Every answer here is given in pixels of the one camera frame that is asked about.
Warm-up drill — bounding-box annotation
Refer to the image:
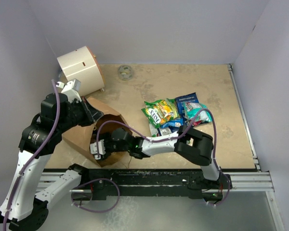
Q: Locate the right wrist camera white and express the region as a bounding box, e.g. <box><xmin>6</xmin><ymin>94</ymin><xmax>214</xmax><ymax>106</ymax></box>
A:
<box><xmin>89</xmin><ymin>140</ymin><xmax>105</xmax><ymax>160</ymax></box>

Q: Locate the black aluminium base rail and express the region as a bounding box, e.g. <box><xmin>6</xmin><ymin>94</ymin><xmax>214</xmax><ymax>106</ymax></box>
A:
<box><xmin>36</xmin><ymin>167</ymin><xmax>274</xmax><ymax>203</ymax></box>

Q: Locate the blue chips bag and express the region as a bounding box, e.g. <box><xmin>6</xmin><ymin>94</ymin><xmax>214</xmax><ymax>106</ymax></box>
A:
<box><xmin>175</xmin><ymin>92</ymin><xmax>203</xmax><ymax>125</ymax></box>

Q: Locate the teal snack packet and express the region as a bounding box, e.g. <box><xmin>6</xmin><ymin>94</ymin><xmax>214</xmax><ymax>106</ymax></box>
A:
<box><xmin>183</xmin><ymin>102</ymin><xmax>212</xmax><ymax>123</ymax></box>

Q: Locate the brown paper bag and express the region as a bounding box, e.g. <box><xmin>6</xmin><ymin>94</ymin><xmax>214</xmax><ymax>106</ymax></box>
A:
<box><xmin>63</xmin><ymin>96</ymin><xmax>131</xmax><ymax>169</ymax></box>

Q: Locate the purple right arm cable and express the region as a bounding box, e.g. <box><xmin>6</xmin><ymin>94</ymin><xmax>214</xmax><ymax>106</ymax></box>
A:
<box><xmin>95</xmin><ymin>108</ymin><xmax>219</xmax><ymax>169</ymax></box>

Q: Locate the white cylindrical container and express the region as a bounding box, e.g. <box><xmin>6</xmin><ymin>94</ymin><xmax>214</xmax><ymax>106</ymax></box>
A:
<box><xmin>57</xmin><ymin>46</ymin><xmax>105</xmax><ymax>96</ymax></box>

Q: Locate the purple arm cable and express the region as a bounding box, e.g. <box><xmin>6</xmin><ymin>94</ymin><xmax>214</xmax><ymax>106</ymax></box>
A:
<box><xmin>2</xmin><ymin>79</ymin><xmax>62</xmax><ymax>231</ymax></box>
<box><xmin>95</xmin><ymin>108</ymin><xmax>219</xmax><ymax>169</ymax></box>

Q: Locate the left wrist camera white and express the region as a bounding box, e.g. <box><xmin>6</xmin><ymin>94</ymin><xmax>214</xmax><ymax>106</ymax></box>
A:
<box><xmin>56</xmin><ymin>79</ymin><xmax>82</xmax><ymax>103</ymax></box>

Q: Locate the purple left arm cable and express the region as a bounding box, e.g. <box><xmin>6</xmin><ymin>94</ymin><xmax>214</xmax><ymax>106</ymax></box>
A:
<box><xmin>2</xmin><ymin>79</ymin><xmax>62</xmax><ymax>231</ymax></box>

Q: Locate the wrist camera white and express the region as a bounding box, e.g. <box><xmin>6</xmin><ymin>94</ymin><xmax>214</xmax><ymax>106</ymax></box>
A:
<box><xmin>56</xmin><ymin>79</ymin><xmax>82</xmax><ymax>103</ymax></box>
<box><xmin>89</xmin><ymin>140</ymin><xmax>105</xmax><ymax>160</ymax></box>

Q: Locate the green snack packet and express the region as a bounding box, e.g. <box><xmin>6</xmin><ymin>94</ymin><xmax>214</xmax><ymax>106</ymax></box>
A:
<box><xmin>142</xmin><ymin>102</ymin><xmax>160</xmax><ymax>137</ymax></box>

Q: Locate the blue white snack packet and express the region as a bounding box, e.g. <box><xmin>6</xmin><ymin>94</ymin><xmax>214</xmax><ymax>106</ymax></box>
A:
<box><xmin>158</xmin><ymin>118</ymin><xmax>184</xmax><ymax>136</ymax></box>

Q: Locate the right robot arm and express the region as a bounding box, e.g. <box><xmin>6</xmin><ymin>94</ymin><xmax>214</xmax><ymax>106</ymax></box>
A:
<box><xmin>100</xmin><ymin>126</ymin><xmax>231</xmax><ymax>189</ymax></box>

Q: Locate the green yellow candy packet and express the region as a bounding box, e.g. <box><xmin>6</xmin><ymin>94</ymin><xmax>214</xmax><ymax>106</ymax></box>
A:
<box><xmin>141</xmin><ymin>98</ymin><xmax>179</xmax><ymax>128</ymax></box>

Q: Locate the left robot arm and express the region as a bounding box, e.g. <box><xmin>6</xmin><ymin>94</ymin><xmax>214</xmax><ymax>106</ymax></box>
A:
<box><xmin>0</xmin><ymin>93</ymin><xmax>104</xmax><ymax>231</ymax></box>

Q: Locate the red snack packet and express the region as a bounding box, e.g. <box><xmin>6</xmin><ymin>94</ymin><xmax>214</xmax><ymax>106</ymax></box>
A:
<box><xmin>193</xmin><ymin>121</ymin><xmax>202</xmax><ymax>126</ymax></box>

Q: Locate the clear plastic tape roll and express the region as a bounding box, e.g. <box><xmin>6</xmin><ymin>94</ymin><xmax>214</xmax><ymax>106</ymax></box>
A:
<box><xmin>118</xmin><ymin>65</ymin><xmax>133</xmax><ymax>80</ymax></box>

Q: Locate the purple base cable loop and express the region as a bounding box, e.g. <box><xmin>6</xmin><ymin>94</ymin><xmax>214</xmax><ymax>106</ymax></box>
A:
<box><xmin>71</xmin><ymin>177</ymin><xmax>121</xmax><ymax>213</ymax></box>

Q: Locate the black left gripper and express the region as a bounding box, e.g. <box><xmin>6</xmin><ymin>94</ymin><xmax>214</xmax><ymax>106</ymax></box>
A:
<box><xmin>57</xmin><ymin>96</ymin><xmax>104</xmax><ymax>133</ymax></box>

